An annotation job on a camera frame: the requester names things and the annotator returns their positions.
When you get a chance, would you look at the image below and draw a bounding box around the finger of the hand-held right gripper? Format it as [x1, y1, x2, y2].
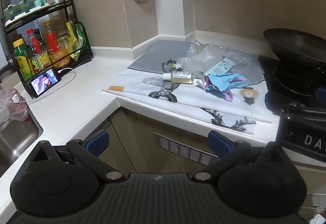
[278, 87, 326, 119]

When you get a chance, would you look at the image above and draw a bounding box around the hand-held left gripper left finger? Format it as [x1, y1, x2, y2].
[32, 129, 125, 181]

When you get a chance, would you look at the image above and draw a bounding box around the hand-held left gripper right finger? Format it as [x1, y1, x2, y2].
[192, 130, 288, 182]

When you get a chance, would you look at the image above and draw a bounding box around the blue purple wrapper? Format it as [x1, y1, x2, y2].
[202, 73, 249, 101]

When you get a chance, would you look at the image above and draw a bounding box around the small clear liquid bottle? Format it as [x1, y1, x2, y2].
[163, 71, 195, 85]

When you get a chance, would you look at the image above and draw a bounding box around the small teal patterned box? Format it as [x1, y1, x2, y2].
[204, 57, 235, 77]

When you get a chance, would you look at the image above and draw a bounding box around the clear plastic bag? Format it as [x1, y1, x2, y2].
[177, 47, 258, 77]

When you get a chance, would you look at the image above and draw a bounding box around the flower shaped steel egg ring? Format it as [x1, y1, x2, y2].
[161, 59, 183, 73]

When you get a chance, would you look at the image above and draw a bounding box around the clear zip bag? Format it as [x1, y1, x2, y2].
[186, 39, 231, 64]

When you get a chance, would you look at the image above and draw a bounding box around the cabinet vent grille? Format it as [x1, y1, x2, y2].
[153, 132, 220, 166]

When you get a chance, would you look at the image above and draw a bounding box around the black wok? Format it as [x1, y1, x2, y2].
[263, 28, 326, 97]

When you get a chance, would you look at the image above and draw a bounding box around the black smartphone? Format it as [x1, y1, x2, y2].
[31, 68, 60, 99]

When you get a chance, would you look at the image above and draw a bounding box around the steel sink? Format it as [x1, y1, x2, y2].
[0, 109, 44, 179]

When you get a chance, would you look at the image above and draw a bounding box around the pink plastic bag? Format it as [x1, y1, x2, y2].
[0, 87, 30, 123]

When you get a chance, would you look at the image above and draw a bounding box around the grey white printed mat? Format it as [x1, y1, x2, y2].
[102, 40, 273, 136]

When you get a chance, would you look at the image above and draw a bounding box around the orange oil bottle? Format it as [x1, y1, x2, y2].
[43, 21, 71, 69]

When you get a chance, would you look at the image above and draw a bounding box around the yellow green snack bag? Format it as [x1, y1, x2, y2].
[66, 21, 85, 62]

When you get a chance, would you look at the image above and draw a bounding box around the red cap sauce bottle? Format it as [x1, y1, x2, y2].
[26, 29, 51, 73]

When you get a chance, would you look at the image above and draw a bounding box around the green yellow label bottle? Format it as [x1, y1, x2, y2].
[13, 38, 35, 82]

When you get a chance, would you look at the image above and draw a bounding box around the white cup tray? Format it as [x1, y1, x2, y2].
[5, 3, 51, 26]

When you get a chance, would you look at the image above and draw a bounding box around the white charging cable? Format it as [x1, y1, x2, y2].
[13, 68, 77, 107]

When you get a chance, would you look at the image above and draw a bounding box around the black wire rack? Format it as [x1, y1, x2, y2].
[1, 0, 93, 87]

